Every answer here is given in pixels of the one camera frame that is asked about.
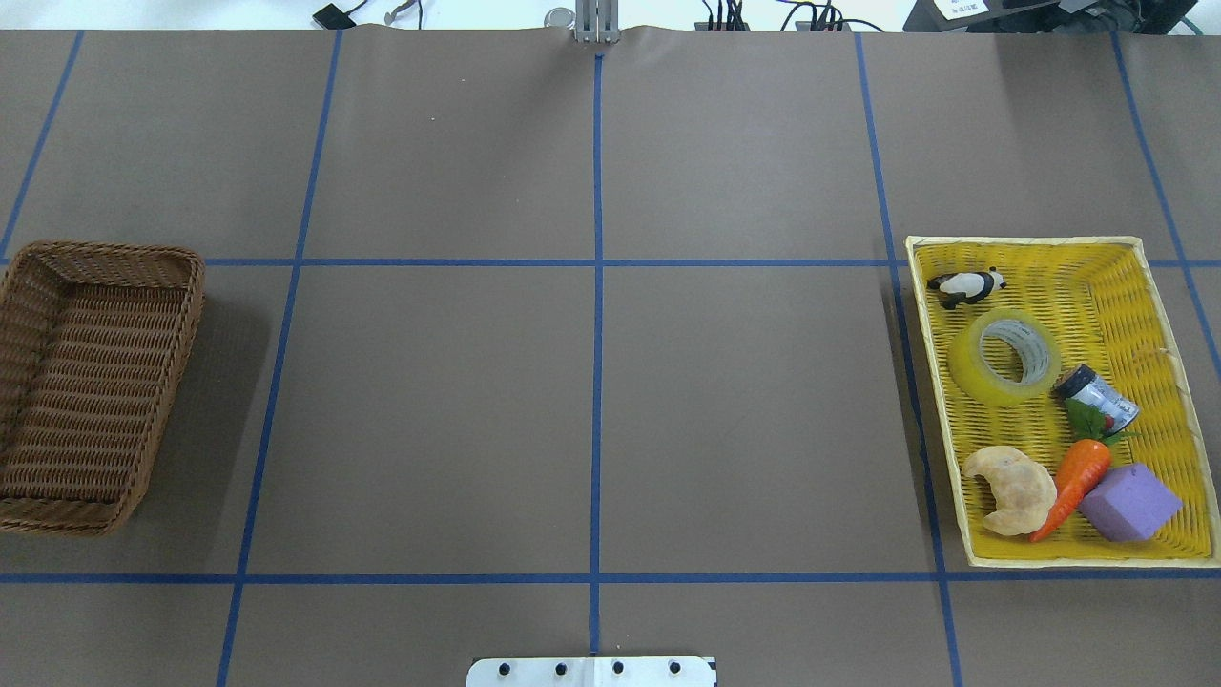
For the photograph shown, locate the brown wicker basket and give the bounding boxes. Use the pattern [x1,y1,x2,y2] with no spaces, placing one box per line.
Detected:
[1,240,205,536]

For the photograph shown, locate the orange toy carrot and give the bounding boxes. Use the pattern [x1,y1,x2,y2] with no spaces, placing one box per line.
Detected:
[1028,399,1133,543]

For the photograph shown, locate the purple foam block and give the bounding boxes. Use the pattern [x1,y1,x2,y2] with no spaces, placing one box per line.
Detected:
[1081,464,1183,543]

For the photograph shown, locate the aluminium frame post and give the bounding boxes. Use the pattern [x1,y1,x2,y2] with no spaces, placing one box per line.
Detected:
[571,0,621,44]

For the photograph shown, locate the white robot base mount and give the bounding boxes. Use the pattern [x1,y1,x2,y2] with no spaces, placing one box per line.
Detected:
[466,656,719,686]

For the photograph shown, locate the panda toy figure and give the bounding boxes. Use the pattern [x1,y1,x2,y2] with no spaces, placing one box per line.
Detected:
[927,268,1007,310]

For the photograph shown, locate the toy croissant bread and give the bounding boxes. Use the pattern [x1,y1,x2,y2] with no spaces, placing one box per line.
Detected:
[965,445,1057,536]

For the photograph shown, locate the small labelled jar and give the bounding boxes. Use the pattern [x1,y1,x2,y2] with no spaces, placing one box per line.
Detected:
[1053,364,1140,436]

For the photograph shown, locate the yellow woven basket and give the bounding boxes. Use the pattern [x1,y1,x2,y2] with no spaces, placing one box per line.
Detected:
[904,236,1219,569]

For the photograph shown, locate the small black device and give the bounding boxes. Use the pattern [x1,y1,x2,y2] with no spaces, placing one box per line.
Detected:
[311,2,357,31]

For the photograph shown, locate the yellow tape roll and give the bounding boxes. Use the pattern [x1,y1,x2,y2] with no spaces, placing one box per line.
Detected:
[949,308,1063,408]

